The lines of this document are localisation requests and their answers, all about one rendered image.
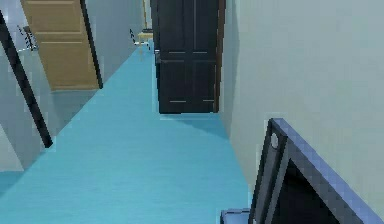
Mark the tan wooden room door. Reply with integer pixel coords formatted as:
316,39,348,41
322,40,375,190
19,0,104,92

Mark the black slatted chair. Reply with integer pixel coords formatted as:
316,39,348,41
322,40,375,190
16,25,40,53

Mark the grey black cabinet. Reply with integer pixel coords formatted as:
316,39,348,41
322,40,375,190
219,117,384,224

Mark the black room door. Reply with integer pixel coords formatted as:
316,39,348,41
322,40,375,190
149,0,227,115

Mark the tan wooden table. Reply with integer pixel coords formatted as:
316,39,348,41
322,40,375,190
137,29,154,55

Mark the black dining chair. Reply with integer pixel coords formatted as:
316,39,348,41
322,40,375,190
129,28,151,51

